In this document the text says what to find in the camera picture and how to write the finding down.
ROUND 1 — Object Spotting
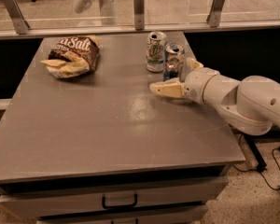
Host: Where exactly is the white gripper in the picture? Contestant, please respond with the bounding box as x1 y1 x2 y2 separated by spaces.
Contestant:
149 57 219 105

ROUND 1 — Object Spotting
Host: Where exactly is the redbull can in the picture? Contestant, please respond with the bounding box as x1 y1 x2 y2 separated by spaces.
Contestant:
163 42 185 80

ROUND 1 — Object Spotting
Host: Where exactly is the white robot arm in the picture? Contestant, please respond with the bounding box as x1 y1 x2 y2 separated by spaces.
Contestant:
149 58 280 135

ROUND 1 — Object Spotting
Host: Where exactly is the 7up can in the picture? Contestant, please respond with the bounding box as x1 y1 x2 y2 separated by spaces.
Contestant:
146 31 167 73

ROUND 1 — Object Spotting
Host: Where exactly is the brown sea salt chip bag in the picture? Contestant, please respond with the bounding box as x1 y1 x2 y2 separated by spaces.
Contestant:
41 35 100 79

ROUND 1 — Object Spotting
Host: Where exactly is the black table leg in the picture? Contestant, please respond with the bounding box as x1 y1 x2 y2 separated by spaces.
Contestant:
244 134 267 173

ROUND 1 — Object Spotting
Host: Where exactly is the lower drawer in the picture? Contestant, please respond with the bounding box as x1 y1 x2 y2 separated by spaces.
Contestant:
36 205 207 224

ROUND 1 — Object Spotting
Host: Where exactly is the right metal glass bracket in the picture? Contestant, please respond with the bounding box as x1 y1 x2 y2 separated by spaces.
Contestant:
206 0 225 27

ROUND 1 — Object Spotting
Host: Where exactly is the metal glass bracket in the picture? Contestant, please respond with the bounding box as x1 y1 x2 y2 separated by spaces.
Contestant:
3 0 30 35
206 0 225 27
133 0 145 30

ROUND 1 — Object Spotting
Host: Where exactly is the middle metal glass bracket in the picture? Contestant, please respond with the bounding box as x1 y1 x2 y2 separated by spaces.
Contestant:
133 0 145 30

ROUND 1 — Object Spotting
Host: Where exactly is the black cable on floor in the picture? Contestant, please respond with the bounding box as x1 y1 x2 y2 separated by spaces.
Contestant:
232 147 280 192

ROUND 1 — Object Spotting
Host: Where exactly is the left metal glass bracket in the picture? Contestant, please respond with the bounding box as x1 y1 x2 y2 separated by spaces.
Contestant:
3 0 30 35

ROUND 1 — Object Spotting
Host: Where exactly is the upper drawer with black handle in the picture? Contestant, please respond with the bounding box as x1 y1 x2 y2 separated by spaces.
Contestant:
0 176 228 218

